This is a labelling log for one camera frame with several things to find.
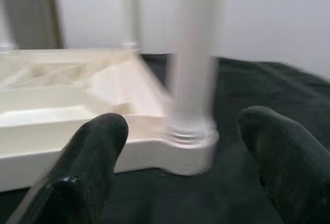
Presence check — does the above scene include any black table cloth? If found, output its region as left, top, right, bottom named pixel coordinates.
left=0, top=52, right=330, bottom=224

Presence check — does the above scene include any white plastic table top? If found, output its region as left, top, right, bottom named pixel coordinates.
left=0, top=47, right=220, bottom=193

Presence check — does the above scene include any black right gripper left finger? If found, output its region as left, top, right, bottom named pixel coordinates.
left=6, top=113, right=129, bottom=224

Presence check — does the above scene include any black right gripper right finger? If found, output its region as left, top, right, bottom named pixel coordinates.
left=237, top=105, right=330, bottom=224

